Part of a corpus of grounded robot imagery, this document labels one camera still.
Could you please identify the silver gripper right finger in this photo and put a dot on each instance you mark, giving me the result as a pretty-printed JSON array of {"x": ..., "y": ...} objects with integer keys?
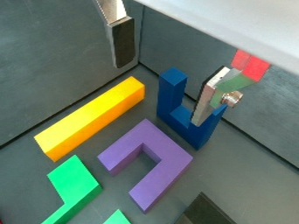
[{"x": 218, "y": 90}]

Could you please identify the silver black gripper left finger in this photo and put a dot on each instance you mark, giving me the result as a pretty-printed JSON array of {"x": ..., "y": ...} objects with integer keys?
[{"x": 120, "y": 30}]

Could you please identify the purple U-shaped block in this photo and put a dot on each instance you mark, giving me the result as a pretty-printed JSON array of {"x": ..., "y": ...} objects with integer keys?
[{"x": 144, "y": 138}]

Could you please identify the red puzzle board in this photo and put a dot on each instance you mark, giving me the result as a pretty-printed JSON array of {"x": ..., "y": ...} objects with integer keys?
[{"x": 249, "y": 65}]

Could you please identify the blue U-shaped block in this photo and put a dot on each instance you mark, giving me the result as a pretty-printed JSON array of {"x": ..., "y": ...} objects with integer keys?
[{"x": 176, "y": 115}]

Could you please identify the yellow long bar block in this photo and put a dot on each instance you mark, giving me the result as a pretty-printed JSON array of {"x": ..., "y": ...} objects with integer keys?
[{"x": 58, "y": 139}]

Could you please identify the green stepped block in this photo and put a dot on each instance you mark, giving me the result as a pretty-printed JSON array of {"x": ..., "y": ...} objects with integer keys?
[{"x": 77, "y": 188}]

